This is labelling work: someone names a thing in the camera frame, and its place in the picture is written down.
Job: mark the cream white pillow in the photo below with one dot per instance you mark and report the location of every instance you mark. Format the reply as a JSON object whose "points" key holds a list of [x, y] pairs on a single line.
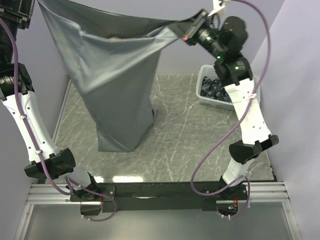
{"points": [[114, 38]]}

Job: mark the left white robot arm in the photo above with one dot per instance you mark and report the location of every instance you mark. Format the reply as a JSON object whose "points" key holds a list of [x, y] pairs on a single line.
{"points": [[17, 94]]}

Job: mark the black base bar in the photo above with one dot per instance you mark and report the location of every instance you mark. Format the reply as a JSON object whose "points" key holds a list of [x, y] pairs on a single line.
{"points": [[156, 196]]}

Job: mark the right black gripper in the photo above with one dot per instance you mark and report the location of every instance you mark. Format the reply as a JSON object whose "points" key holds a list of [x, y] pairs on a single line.
{"points": [[202, 19]]}

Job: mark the dark patterned cloth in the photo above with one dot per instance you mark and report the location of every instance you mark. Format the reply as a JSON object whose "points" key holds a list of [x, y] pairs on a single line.
{"points": [[213, 89]]}

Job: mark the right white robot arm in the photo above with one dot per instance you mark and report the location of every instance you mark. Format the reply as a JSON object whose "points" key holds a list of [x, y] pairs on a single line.
{"points": [[236, 76]]}

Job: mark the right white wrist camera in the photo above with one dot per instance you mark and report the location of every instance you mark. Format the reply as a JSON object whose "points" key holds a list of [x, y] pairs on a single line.
{"points": [[219, 7]]}

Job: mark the white plastic basket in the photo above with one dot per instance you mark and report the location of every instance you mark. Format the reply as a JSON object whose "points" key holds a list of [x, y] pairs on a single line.
{"points": [[209, 71]]}

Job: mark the grey pillowcase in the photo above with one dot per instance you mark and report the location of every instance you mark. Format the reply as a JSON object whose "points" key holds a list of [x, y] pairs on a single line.
{"points": [[114, 78]]}

